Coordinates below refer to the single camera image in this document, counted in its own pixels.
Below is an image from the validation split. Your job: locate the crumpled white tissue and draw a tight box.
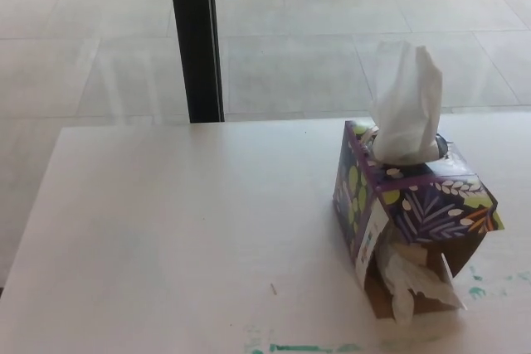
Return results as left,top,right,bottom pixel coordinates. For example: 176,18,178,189
375,245,468,325

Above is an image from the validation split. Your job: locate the black window frame post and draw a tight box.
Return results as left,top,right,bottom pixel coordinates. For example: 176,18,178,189
167,0,226,124

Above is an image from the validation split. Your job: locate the purple floral tissue box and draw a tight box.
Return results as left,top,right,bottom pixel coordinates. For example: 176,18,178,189
333,119,506,322

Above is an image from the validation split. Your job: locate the white pulled tissue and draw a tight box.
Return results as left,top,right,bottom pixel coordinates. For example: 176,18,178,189
368,41,443,164

